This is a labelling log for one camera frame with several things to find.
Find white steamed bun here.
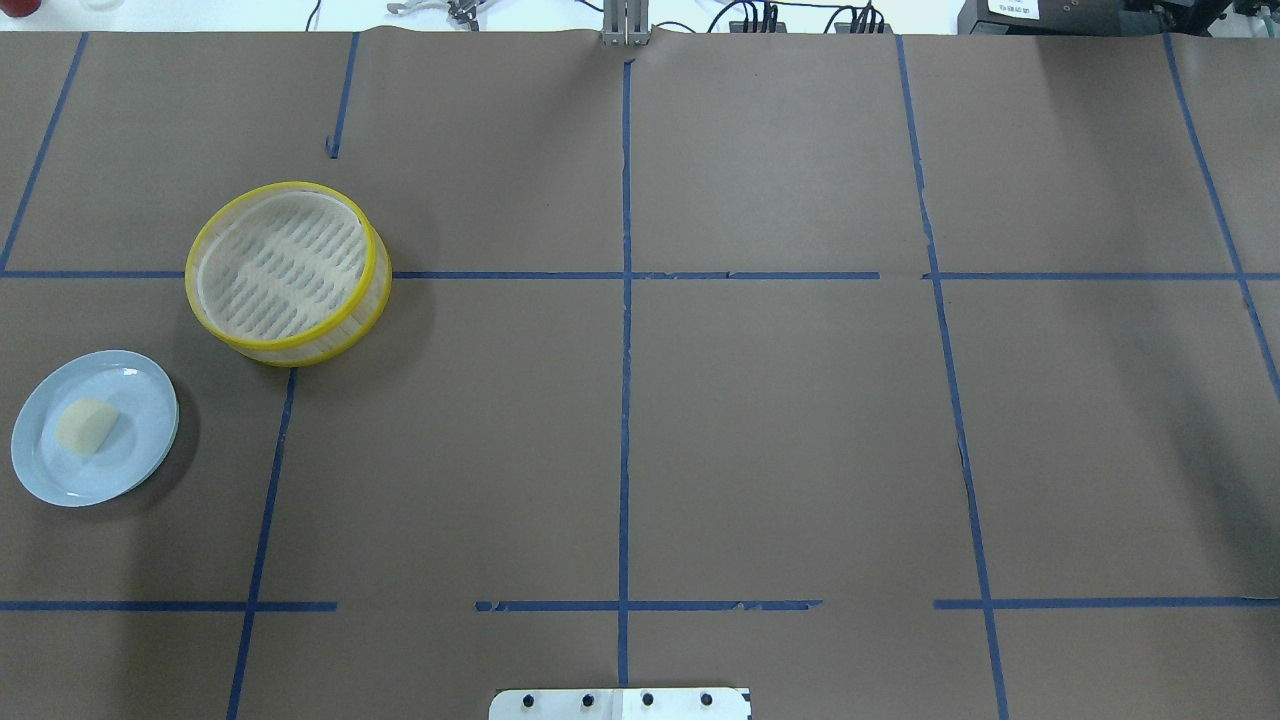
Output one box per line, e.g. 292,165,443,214
54,396,120,457

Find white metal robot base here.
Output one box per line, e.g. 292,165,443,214
488,687,753,719

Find yellow rimmed round steamer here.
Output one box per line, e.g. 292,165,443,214
184,181,393,368

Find brown paper table cover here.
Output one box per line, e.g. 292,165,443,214
3,28,1277,719

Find dark grey equipment box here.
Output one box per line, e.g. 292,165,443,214
956,0,1233,37

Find light blue plate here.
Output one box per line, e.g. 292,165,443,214
10,350,180,507

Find grey metal clamp post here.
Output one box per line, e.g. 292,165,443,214
598,0,652,47

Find black cables at table edge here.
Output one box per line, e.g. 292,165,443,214
707,0,890,36

